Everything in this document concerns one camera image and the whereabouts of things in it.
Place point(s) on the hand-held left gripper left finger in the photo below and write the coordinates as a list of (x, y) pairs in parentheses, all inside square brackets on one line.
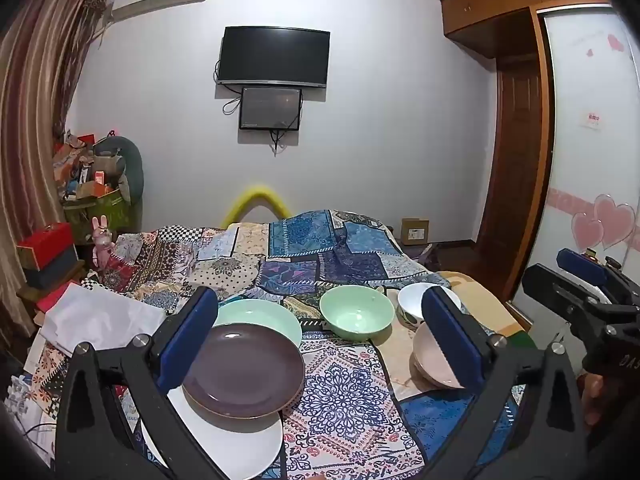
[(192, 340)]

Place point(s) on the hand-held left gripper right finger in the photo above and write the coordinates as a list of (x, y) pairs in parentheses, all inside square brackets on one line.
[(442, 330)]

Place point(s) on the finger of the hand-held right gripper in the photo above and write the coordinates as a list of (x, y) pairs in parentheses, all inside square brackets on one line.
[(550, 285), (580, 262)]

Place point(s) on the pink bowl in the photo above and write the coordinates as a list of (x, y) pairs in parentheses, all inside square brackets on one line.
[(430, 360)]

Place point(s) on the white bowl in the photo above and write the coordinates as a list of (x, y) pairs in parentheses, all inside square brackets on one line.
[(412, 300)]

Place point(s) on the brown plate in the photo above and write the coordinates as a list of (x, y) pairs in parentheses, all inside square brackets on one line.
[(240, 370)]

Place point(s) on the green plate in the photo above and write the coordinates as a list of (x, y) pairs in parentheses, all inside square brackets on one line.
[(260, 317)]

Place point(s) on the green bowl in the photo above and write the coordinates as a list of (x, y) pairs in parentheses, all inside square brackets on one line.
[(355, 317)]

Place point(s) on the person's right hand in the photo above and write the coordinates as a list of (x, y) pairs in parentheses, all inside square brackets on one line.
[(594, 400)]

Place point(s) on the beige green blanket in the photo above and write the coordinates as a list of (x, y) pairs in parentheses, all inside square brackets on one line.
[(480, 305)]

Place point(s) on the white paper sheet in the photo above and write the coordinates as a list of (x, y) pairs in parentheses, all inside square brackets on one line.
[(100, 317)]

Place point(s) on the small cardboard box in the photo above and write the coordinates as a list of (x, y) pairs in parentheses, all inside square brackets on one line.
[(415, 231)]

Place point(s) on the white plate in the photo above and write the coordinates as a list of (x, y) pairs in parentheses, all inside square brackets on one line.
[(250, 445)]

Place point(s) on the brown wooden door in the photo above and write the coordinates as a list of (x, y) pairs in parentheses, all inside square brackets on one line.
[(515, 160)]

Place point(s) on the patchwork blanket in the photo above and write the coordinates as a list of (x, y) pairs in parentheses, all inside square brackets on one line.
[(340, 395)]

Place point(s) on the pink rabbit plush toy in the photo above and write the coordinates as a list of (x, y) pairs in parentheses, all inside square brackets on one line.
[(101, 240)]

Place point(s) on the small paper sticker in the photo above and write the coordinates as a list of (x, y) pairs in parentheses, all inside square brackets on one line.
[(593, 120)]

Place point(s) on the grey box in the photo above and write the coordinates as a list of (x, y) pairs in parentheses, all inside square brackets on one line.
[(55, 272)]

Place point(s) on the green box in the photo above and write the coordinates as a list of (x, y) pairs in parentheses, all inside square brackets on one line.
[(105, 210)]

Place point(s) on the yellow foam tube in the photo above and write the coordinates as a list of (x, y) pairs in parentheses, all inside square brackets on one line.
[(250, 194)]

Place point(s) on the red box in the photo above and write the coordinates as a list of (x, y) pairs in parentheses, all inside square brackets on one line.
[(47, 247)]

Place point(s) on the white sliding door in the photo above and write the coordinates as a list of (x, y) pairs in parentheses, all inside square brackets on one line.
[(585, 85)]

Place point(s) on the grey plush cushion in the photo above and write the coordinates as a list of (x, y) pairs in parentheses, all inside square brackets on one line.
[(132, 170)]

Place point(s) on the pile of small boxes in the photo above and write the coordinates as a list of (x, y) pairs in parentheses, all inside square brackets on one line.
[(80, 170)]

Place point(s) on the wooden wardrobe cabinet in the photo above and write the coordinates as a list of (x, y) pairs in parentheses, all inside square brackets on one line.
[(500, 5)]

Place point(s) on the striped brown curtain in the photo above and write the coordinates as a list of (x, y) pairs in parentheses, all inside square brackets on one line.
[(35, 110)]

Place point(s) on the dried plant sprigs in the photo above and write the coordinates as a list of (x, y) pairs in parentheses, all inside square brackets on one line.
[(100, 5)]

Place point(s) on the small black wall screen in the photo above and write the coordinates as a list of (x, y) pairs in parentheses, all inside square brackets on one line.
[(270, 108)]

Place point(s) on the black wall television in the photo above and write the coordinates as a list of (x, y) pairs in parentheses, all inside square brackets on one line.
[(275, 55)]

